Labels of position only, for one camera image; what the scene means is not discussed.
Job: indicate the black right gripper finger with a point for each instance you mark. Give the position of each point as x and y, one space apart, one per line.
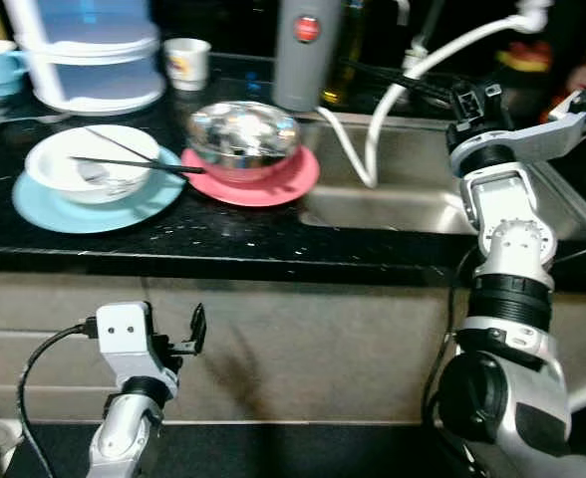
423 87

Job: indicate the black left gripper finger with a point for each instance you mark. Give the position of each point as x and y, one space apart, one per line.
199 329

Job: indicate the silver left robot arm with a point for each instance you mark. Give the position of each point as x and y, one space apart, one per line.
124 438

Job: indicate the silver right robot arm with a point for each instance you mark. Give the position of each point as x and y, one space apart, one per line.
512 249

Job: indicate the metal sink faucet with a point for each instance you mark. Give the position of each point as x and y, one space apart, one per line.
418 35

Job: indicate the dark glass oil bottle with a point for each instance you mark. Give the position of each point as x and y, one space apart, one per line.
351 50

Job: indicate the grey cabinet front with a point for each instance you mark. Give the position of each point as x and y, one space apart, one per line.
303 339

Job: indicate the grey bottle with red logo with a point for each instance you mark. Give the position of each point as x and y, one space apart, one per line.
303 70

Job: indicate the stainless steel sink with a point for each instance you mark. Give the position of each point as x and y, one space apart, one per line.
393 209

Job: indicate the pink plate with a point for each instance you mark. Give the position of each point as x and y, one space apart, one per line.
273 191

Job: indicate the light blue plate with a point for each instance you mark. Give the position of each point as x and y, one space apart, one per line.
74 217

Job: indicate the black chopstick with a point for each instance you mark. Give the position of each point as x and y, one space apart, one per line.
119 143
144 165

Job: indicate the shiny steel bowl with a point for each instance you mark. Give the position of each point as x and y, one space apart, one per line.
243 134

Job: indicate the white bowl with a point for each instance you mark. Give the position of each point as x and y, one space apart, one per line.
54 174

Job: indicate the white printed cup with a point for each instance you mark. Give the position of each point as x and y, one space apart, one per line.
186 65

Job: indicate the white blue plastic food container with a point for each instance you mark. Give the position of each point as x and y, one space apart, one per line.
74 20
94 80

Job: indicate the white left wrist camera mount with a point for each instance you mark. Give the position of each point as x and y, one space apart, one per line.
124 339

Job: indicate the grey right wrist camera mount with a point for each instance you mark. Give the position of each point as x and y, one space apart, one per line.
532 139

